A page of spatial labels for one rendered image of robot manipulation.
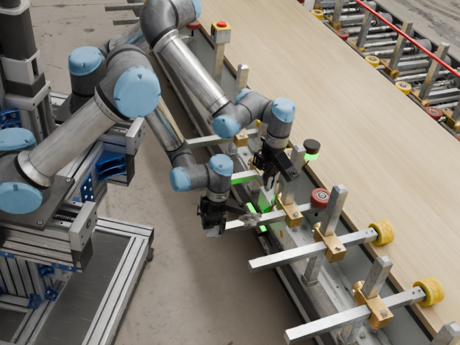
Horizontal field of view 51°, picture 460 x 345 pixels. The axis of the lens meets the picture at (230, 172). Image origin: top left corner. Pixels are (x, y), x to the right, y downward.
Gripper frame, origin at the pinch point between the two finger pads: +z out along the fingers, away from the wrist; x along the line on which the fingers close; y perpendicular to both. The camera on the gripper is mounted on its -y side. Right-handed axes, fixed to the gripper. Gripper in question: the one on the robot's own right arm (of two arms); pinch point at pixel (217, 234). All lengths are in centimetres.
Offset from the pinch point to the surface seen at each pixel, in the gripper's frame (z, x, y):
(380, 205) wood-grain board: -9, 10, -61
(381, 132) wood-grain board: -9, -29, -89
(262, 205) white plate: 8.0, -15.8, -26.9
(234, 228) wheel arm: -2.8, 1.4, -5.8
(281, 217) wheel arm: -3.3, 1.4, -24.7
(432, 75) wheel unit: -18, -54, -136
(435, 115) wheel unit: -10, -33, -124
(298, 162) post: -25.9, -2.3, -28.6
